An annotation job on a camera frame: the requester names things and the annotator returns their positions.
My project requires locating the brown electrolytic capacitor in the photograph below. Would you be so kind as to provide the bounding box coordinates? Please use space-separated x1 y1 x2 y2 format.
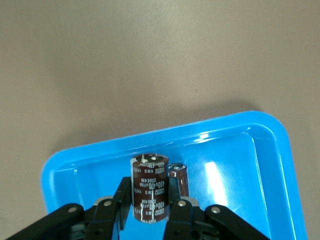
130 152 170 224
166 163 189 197

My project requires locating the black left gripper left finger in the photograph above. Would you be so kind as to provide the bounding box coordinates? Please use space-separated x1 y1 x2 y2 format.
0 176 133 240

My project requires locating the brown table cover mat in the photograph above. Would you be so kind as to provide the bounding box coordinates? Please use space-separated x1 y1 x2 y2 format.
0 0 320 240

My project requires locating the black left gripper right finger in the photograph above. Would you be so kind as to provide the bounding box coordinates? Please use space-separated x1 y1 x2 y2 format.
162 180 271 240

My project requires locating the blue plastic tray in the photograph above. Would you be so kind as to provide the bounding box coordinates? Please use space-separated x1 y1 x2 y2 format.
40 110 308 240

